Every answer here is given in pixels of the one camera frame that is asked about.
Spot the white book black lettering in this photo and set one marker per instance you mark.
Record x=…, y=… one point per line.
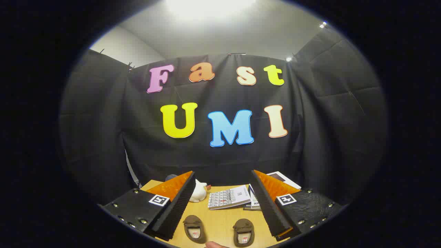
x=254, y=201

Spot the white stand pole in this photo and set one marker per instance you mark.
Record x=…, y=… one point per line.
x=132, y=172

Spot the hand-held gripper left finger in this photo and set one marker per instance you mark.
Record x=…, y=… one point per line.
x=179, y=206

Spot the white book with dark picture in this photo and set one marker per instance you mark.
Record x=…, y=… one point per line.
x=289, y=181

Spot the grey patterned cover book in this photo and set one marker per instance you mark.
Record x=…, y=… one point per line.
x=227, y=198

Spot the white duck plush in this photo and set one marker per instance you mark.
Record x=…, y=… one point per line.
x=198, y=193

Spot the brown fuzzy slipper shoe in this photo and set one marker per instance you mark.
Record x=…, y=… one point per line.
x=194, y=225
x=243, y=229

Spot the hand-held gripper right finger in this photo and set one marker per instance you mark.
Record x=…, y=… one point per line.
x=270, y=206

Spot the grey blue penguin plush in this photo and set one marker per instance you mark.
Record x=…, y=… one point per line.
x=171, y=177

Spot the ceiling spot light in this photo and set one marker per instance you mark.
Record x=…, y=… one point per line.
x=322, y=24
x=288, y=59

